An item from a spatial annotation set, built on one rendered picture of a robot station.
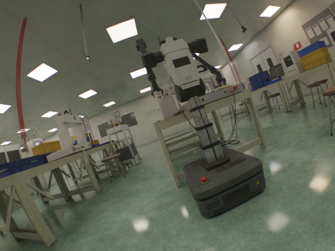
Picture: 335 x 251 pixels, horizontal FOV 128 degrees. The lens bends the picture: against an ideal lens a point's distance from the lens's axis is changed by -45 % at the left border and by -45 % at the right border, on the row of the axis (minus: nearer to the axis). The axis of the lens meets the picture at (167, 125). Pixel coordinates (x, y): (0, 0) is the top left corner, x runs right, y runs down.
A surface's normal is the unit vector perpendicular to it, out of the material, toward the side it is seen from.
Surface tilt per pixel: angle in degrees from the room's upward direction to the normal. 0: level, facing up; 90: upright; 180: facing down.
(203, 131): 90
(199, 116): 90
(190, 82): 90
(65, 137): 90
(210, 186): 45
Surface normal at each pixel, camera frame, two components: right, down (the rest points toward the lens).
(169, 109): 0.05, -0.01
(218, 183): -0.22, -0.67
